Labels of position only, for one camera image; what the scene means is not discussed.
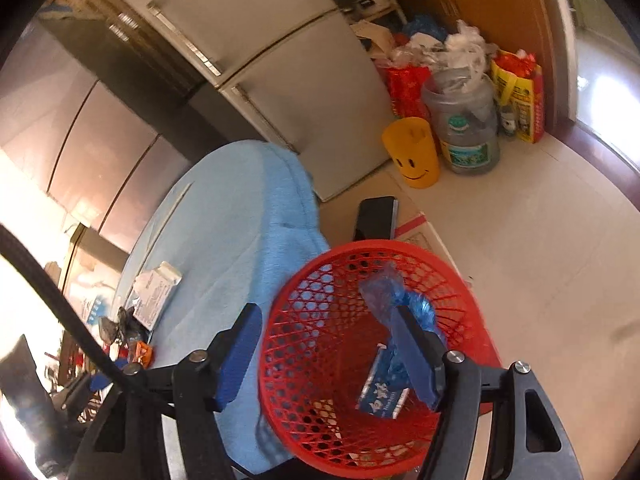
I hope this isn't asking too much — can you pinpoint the blue plastic wrapper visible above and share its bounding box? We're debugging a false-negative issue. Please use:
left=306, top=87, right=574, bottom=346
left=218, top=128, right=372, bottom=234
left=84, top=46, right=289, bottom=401
left=358, top=261, right=446, bottom=391

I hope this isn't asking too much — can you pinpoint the orange plastic bag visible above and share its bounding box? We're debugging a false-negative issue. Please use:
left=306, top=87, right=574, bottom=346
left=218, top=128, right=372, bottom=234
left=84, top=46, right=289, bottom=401
left=131, top=341, right=153, bottom=368

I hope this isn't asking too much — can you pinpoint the blue white packet in basket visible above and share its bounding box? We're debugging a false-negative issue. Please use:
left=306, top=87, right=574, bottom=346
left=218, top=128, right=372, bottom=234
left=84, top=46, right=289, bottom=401
left=356, top=344, right=411, bottom=419

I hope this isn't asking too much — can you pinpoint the red plastic mesh basket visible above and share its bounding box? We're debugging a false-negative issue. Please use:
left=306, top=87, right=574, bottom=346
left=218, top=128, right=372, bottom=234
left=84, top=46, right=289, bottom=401
left=258, top=240, right=500, bottom=479

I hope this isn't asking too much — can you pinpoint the grey crumpled wrapper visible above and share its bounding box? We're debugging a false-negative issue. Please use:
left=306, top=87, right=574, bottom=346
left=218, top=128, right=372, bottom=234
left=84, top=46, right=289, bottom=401
left=98, top=307, right=136, bottom=346

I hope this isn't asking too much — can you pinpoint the blue table cloth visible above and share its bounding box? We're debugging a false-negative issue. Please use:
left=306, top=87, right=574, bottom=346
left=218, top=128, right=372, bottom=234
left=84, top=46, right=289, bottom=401
left=110, top=138, right=332, bottom=476

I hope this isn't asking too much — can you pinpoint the yellow smiley face bucket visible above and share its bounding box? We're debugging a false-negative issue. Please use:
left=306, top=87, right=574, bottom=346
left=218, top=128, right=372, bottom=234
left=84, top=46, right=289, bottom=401
left=381, top=117, right=440, bottom=188

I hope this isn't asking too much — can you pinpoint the large clear water jug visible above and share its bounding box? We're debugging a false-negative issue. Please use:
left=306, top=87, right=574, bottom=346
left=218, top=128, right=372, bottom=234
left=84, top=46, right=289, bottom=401
left=421, top=68, right=500, bottom=176

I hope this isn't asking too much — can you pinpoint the grey panel cabinet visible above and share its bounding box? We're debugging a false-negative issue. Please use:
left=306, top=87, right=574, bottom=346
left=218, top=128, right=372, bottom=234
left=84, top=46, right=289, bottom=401
left=1, top=23, right=190, bottom=252

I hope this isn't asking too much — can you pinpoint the red gift bag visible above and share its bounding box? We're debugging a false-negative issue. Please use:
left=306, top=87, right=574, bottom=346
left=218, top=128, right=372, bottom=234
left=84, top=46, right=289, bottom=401
left=385, top=66, right=431, bottom=120

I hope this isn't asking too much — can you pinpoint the yellow red shopping bag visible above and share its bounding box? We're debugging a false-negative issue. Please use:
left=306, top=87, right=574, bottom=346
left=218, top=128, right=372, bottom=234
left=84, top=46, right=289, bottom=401
left=490, top=50, right=544, bottom=144

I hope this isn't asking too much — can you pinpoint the white plastic bags pile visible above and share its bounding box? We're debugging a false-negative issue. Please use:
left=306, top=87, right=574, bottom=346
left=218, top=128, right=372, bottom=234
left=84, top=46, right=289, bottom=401
left=390, top=20, right=499, bottom=78

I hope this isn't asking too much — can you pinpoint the silver two-door refrigerator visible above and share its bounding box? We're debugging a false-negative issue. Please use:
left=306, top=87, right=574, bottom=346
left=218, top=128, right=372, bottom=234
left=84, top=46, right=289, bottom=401
left=124, top=0, right=394, bottom=200

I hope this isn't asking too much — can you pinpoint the black braided cable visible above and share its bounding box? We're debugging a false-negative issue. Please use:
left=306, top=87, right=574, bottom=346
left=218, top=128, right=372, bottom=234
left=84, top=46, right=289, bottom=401
left=0, top=223, right=177, bottom=418

